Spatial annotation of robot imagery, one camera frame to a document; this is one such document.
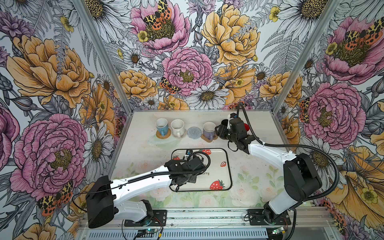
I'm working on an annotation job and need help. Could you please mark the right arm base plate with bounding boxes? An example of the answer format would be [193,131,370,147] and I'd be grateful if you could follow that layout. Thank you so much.
[245,209,292,226]

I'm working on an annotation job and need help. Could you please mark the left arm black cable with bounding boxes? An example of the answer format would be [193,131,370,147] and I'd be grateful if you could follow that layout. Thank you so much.
[70,151,211,214]

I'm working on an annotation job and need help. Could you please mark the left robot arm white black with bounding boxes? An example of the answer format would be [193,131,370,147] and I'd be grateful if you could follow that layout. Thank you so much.
[86,152,211,229]

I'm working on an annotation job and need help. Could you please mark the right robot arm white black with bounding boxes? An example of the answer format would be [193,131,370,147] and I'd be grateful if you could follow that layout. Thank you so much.
[215,118,323,224]

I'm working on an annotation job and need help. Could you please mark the white strawberry tray black rim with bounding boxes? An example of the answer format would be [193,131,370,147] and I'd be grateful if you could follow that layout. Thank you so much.
[170,148,233,192]

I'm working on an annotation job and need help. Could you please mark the grey woven round coaster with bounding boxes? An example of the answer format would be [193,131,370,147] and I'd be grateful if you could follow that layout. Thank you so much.
[187,127,203,140]

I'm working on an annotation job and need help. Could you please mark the white mug red inside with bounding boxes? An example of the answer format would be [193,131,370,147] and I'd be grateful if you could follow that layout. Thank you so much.
[244,124,250,132]

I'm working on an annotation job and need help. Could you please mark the blue mug white inside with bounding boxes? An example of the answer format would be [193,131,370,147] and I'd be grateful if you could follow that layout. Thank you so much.
[155,118,169,130]

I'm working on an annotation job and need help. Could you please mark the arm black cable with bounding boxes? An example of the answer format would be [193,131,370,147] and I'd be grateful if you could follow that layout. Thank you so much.
[235,102,340,240]
[70,151,211,214]

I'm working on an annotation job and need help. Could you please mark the cork paw print coaster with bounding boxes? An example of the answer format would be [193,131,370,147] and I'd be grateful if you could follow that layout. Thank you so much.
[201,134,218,143]

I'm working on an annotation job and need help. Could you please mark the woven rattan round coaster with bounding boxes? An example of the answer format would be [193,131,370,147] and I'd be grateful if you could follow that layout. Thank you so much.
[156,128,172,140]

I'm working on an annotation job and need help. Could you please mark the black mug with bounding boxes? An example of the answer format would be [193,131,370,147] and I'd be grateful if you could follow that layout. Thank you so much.
[221,119,229,128]

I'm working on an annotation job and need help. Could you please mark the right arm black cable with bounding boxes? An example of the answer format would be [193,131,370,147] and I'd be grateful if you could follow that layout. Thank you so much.
[235,102,340,240]

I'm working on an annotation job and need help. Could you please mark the aluminium frame rail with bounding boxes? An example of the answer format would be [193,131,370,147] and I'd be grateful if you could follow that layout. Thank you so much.
[76,206,335,230]

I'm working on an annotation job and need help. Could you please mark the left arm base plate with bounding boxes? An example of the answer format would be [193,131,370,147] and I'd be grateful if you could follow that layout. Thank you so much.
[124,210,168,227]

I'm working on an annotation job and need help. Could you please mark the green circuit board right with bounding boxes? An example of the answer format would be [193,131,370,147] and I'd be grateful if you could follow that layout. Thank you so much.
[271,227,286,235]

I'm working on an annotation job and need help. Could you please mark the white mug purple handle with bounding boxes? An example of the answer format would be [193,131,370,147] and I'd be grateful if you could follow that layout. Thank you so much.
[203,122,216,140]

